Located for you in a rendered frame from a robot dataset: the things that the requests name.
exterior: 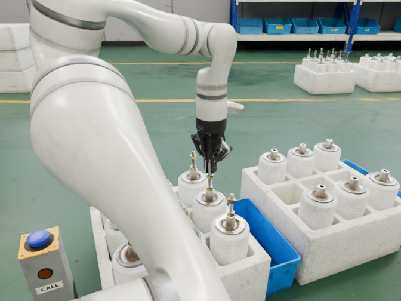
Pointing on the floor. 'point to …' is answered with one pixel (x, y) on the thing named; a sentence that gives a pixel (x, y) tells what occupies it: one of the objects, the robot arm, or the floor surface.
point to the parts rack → (318, 33)
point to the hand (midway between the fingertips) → (210, 166)
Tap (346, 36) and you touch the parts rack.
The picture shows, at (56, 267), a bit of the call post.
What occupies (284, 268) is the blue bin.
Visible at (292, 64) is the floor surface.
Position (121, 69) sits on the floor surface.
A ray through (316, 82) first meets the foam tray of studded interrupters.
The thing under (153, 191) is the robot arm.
